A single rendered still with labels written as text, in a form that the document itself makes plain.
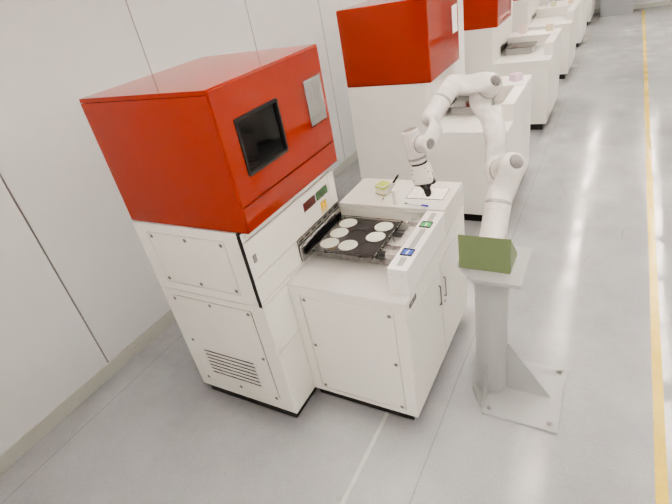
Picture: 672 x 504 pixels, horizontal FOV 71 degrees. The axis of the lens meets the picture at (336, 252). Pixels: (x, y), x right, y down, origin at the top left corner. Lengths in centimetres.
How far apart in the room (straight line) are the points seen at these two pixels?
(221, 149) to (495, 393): 190
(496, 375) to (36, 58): 304
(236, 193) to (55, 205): 155
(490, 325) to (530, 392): 52
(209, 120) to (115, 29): 181
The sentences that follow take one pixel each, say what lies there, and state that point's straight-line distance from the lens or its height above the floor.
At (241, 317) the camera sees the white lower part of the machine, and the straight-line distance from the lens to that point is 238.
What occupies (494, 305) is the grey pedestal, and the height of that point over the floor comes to 62.
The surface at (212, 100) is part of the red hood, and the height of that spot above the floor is 178.
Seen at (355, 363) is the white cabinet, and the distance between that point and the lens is 248.
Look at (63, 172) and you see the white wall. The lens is 325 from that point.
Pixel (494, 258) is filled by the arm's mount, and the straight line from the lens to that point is 220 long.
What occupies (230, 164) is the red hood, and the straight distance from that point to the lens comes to 189.
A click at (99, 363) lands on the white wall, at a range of 359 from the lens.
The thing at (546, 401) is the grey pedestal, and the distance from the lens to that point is 278.
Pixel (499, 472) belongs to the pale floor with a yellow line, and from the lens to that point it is 252.
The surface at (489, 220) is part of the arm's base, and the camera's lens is 223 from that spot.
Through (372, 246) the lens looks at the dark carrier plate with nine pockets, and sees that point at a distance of 235.
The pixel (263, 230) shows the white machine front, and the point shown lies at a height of 116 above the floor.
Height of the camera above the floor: 210
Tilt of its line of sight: 31 degrees down
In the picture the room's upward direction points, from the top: 11 degrees counter-clockwise
